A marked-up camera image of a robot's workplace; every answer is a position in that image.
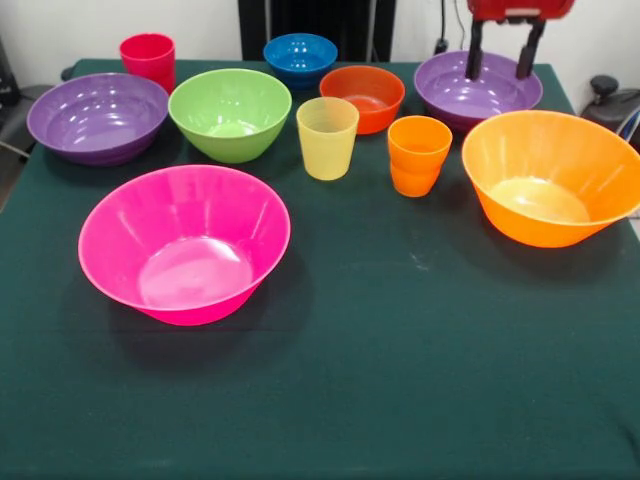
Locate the pink bowl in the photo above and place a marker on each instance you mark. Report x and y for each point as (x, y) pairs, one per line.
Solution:
(190, 280)

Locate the green bowl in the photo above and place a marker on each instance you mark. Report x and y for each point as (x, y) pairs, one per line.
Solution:
(230, 115)

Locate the red cup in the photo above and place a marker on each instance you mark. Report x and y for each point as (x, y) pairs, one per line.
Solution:
(147, 57)

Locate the purple bowl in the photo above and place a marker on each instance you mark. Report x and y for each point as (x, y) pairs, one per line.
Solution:
(500, 100)
(95, 120)

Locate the large orange bowl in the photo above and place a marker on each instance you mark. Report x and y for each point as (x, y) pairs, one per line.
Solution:
(540, 200)

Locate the red-orange bowl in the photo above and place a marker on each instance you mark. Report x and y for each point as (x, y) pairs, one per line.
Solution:
(370, 85)

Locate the yellow cup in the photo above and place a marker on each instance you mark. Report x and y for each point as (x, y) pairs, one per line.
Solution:
(327, 150)

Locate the dark green table cloth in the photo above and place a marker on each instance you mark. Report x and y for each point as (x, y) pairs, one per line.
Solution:
(350, 375)

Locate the orange cup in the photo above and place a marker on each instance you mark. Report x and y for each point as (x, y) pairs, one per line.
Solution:
(417, 165)

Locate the blue bowl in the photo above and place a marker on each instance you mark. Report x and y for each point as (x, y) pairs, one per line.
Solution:
(300, 60)

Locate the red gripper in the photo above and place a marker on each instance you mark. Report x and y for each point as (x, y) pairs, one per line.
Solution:
(520, 7)

